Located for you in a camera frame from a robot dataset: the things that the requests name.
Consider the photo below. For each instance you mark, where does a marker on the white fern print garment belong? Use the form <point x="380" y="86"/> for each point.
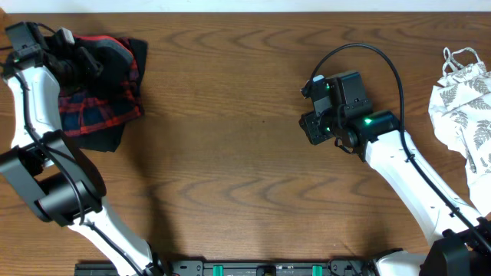
<point x="459" y="110"/>

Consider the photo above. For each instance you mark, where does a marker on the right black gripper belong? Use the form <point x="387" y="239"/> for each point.
<point x="311" y="127"/>

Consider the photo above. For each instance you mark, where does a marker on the red navy plaid garment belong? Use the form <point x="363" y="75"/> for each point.
<point x="103" y="111"/>

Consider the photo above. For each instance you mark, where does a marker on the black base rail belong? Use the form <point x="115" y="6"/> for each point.
<point x="333" y="267"/>

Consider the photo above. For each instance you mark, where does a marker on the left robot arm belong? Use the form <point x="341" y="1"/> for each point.
<point x="47" y="170"/>

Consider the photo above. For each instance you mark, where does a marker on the black leggings with red waistband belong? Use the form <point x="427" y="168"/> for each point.
<point x="116" y="59"/>

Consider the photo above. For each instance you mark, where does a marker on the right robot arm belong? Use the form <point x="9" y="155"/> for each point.
<point x="459" y="237"/>

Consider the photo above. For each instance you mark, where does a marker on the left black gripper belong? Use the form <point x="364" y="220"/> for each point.
<point x="88" y="68"/>

